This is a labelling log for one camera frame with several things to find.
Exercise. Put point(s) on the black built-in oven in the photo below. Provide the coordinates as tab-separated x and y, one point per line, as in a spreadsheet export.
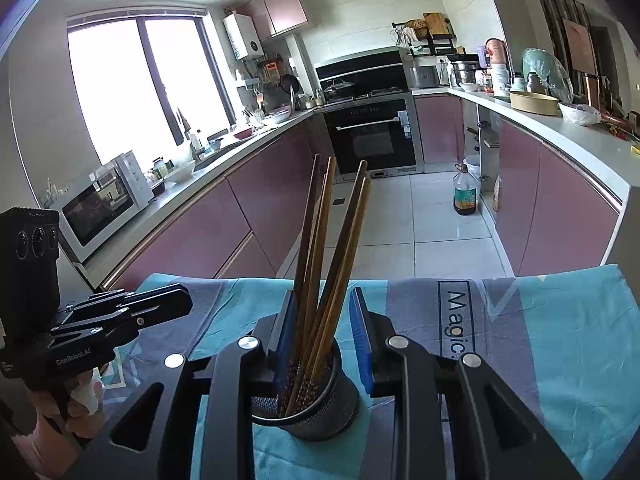
372	135

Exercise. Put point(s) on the pink bowl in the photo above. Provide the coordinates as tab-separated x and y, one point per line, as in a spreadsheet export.
243	134

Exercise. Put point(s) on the oil bottle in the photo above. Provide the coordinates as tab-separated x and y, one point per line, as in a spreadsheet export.
465	195

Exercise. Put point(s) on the framed wall picture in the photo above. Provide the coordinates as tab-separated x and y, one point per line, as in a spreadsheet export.
580	45

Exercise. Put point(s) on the steel faucet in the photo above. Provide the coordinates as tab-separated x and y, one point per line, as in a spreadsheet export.
292	97

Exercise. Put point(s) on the white plastic bag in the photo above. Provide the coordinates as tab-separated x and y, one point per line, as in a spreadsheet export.
580	114

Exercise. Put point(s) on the pink kettle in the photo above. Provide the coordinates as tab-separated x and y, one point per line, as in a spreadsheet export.
496	50

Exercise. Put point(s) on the striped wall panel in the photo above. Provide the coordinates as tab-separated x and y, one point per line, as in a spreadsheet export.
555	15

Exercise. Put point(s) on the wooden cutting board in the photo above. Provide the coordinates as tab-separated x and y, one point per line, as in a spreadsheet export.
434	24

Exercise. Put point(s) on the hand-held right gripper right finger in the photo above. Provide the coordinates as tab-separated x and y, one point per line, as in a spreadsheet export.
362	345

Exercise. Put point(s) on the wok with glass lid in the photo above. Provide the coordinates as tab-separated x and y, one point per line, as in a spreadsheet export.
340	91

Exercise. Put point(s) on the black frying pan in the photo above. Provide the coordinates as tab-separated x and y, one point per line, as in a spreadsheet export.
290	84

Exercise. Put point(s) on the blue grey printed tablecloth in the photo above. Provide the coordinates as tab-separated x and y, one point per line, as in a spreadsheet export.
550	360

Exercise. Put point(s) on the beige round basin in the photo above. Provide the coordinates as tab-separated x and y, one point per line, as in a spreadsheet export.
532	103

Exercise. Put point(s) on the white water heater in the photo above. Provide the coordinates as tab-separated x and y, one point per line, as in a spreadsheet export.
243	35

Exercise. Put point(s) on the black range hood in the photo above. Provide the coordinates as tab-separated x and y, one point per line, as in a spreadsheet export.
365	72

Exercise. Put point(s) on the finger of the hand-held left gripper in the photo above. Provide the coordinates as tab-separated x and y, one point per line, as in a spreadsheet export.
150	317
145	295

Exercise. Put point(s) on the kitchen window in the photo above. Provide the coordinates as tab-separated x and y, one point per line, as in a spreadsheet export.
125	90

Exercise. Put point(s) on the purple bottle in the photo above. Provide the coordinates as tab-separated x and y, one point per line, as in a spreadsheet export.
481	57

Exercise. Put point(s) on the black mesh holder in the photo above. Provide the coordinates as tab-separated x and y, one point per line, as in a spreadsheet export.
325	420

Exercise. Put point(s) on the white plastic jar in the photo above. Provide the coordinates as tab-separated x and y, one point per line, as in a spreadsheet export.
500	80

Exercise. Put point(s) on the person's left hand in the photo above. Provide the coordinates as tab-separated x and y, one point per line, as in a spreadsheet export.
55	420

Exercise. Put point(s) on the steel pot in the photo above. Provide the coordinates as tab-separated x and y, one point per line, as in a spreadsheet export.
464	72

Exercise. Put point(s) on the silver countertop appliance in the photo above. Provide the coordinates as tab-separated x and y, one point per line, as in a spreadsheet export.
424	77

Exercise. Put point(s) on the pink base cabinets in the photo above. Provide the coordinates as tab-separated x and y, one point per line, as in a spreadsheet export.
225	220
550	200

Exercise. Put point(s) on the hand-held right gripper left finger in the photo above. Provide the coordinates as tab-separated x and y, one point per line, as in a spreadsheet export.
287	345

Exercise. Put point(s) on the pink wall cabinet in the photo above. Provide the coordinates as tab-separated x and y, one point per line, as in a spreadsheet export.
280	10

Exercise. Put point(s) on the white microwave oven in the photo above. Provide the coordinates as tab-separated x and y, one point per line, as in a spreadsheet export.
100	205

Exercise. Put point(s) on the black wall rack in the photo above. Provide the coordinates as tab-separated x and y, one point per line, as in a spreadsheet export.
435	43

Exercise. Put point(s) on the white bowl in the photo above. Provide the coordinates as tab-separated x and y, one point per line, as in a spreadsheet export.
181	172
277	117

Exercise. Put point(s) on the green mesh food cover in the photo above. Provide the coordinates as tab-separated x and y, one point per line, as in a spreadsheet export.
545	70

